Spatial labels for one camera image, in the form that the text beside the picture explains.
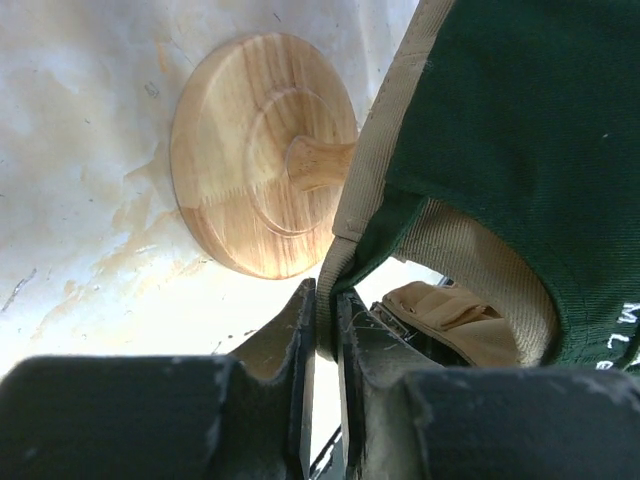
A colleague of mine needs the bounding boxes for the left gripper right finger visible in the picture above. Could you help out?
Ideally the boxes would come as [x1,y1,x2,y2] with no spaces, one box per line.
[335,291,639,479]

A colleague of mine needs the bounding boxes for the wooden hat stand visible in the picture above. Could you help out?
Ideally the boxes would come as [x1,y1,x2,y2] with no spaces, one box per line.
[170,33,358,279]

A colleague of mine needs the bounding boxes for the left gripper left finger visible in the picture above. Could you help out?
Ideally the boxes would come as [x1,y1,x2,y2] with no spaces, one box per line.
[1,279,316,479]

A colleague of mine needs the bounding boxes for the dark green baseball cap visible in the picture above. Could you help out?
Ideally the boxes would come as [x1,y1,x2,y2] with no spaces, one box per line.
[337,1,639,375]

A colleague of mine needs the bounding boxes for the beige baseball cap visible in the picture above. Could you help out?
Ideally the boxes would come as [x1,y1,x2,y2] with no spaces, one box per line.
[316,1,559,367]

